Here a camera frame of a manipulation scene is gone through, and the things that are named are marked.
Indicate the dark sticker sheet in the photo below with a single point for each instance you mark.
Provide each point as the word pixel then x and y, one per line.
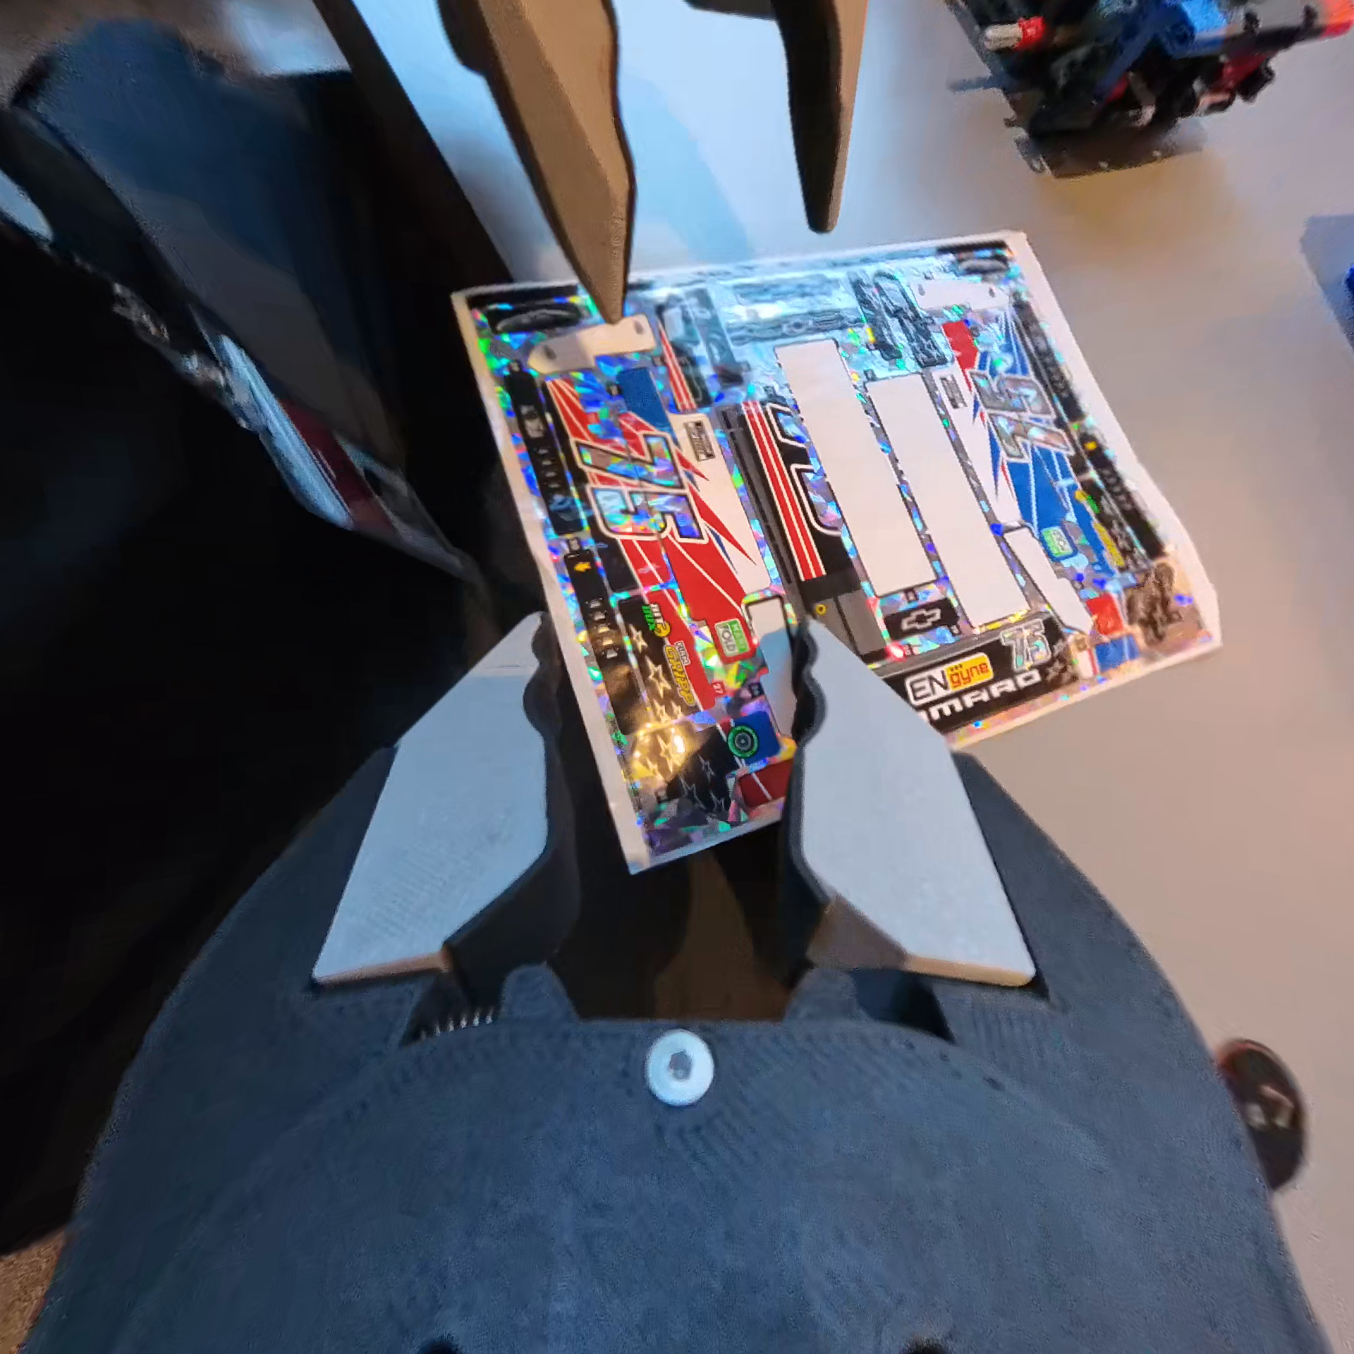
pixel 317 465

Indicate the holographic sticker sheet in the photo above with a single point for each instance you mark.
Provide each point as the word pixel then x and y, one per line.
pixel 846 476

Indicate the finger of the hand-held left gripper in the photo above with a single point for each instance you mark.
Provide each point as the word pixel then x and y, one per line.
pixel 560 127
pixel 825 106

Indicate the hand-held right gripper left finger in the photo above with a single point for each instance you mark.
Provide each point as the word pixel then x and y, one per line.
pixel 445 847

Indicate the toy brick car model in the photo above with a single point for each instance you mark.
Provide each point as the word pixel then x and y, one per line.
pixel 1111 74

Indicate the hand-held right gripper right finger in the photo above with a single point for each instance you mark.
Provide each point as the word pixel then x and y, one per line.
pixel 899 847

